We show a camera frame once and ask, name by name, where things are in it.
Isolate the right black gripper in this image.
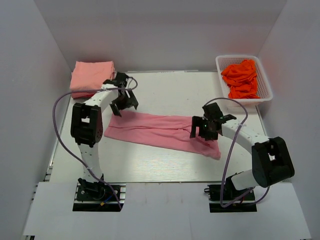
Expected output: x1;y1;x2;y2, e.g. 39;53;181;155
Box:
190;116;219;141

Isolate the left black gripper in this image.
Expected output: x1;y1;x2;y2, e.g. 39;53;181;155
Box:
109;88;138;116

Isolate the pink t-shirt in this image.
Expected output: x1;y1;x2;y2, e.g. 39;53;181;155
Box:
71;72;118;100
104;110;221;160

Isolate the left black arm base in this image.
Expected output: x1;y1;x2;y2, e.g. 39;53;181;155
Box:
72;178;126;213

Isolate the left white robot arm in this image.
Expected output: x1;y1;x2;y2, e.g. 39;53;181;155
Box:
70;72;139;200

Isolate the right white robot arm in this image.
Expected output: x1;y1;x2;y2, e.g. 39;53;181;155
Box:
190;102;295;200

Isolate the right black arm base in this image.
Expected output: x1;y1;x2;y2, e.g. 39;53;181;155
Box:
203;184;257;213

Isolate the folded salmon t-shirt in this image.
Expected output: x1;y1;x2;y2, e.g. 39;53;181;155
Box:
69;61;115;91

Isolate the folded pink t-shirt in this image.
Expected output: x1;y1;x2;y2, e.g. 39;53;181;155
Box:
71;72;118;100

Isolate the white plastic basket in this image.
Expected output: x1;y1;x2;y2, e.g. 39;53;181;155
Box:
215;55;273;106

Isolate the orange crumpled t-shirt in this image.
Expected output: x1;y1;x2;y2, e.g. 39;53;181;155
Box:
221;59;260;99

